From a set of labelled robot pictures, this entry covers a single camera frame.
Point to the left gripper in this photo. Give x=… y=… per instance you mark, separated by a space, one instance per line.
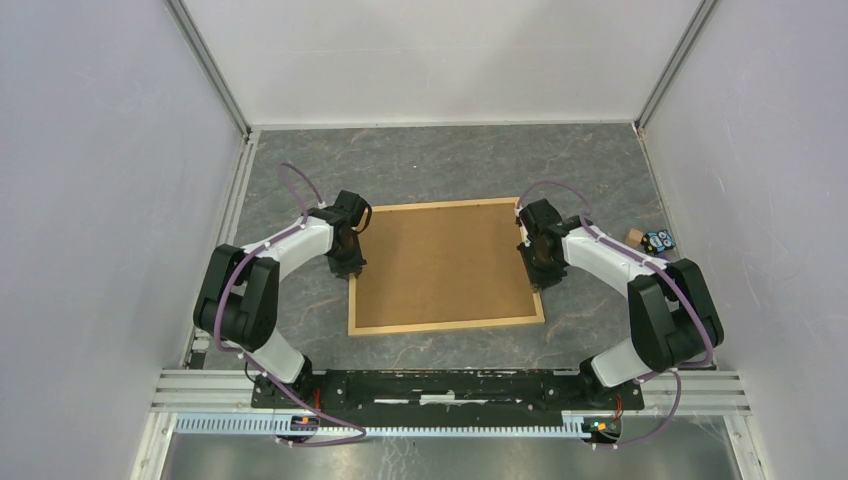
x=343 y=271

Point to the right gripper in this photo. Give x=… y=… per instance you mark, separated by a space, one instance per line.
x=539 y=279

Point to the brown backing board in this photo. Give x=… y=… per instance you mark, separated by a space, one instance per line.
x=444 y=265

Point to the wooden picture frame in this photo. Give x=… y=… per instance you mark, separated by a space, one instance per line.
x=444 y=326

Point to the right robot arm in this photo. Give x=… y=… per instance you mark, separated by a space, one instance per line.
x=673 y=321

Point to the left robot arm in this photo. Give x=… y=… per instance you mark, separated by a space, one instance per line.
x=239 y=297

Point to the small wooden cube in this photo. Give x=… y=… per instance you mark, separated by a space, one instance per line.
x=634 y=238

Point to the black blue toy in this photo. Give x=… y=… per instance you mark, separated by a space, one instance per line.
x=658 y=242

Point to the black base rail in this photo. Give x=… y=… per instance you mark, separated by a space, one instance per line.
x=358 y=399

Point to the white slotted cable duct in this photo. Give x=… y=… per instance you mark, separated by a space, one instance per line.
x=308 y=427

